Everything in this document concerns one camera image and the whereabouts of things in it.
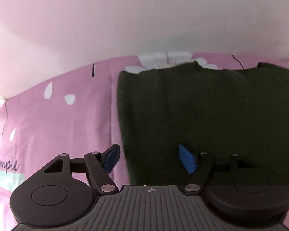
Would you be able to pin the dark green knit sweater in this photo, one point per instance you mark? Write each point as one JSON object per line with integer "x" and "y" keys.
{"x": 217, "y": 111}

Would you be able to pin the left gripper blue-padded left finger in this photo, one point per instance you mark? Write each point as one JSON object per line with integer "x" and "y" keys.
{"x": 99, "y": 166}

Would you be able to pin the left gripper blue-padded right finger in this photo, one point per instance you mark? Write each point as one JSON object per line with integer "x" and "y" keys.
{"x": 196, "y": 165}

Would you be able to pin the pink floral bed sheet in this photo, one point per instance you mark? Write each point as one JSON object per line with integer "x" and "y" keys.
{"x": 75, "y": 113}

